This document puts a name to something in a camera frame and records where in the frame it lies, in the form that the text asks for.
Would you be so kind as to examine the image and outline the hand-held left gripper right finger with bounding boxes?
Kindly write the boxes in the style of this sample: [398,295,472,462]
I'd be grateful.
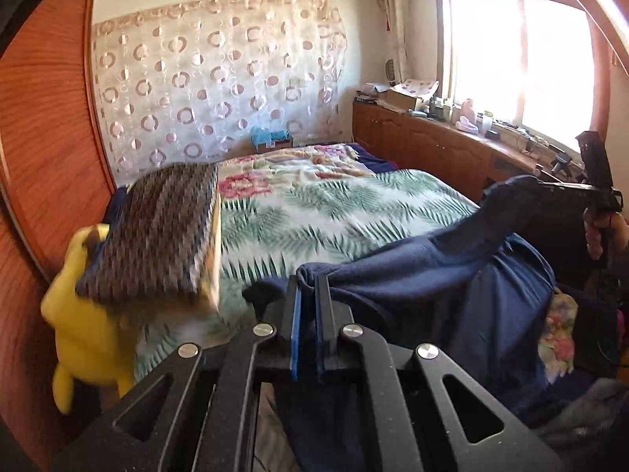
[314,275,566,472]

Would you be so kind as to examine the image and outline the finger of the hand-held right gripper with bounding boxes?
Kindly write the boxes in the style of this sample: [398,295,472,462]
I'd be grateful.
[533,179,590,203]

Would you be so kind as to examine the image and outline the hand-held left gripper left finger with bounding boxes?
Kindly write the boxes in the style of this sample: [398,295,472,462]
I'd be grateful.
[51,275,304,472]

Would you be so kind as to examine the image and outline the navy blue printed T-shirt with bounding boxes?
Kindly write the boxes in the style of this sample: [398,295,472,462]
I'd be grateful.
[243,174,561,472]

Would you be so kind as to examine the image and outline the person's right hand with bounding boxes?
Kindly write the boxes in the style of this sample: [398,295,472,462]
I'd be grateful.
[584,206,629,262]

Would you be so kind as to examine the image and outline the cluster of toiletry bottles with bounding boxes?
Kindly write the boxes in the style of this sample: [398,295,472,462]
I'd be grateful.
[427,98,497,133]

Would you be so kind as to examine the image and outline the floral leaf-print blanket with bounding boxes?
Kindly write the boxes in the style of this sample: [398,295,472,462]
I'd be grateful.
[132,142,576,379]

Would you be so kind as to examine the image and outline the wood-framed window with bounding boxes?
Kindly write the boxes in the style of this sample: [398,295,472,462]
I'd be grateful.
[440,0,610,153]

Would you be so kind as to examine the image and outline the long wooden cabinet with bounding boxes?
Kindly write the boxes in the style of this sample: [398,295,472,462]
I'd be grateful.
[353,101,585,202]

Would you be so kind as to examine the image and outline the cardboard box with patterned paper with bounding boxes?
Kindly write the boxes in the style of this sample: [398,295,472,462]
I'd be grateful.
[386,79,440,111]

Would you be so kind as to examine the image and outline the dark circle-patterned pillow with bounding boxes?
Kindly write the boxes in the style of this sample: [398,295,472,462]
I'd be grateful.
[76,162,222,313]

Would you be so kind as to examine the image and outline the navy blue bedsheet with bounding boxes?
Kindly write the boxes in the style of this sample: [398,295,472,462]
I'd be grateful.
[351,144,399,174]

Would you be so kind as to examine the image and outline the teal box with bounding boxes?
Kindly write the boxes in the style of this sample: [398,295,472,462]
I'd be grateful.
[250,127,294,153]

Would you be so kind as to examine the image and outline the yellow plush toy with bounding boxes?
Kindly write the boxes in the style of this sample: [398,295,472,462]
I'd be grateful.
[40,223,136,414]

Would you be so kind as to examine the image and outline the grey cloth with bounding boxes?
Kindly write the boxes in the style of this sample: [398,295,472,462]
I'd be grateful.
[533,378,620,448]

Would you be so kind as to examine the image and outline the white window drape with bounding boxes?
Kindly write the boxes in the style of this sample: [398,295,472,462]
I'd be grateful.
[378,0,408,84]

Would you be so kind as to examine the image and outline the sheer circle-patterned curtain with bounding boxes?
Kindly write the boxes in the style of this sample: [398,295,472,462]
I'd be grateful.
[91,0,347,175]

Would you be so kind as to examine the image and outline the wooden louvered wardrobe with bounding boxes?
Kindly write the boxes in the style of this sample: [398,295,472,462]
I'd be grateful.
[0,0,119,472]

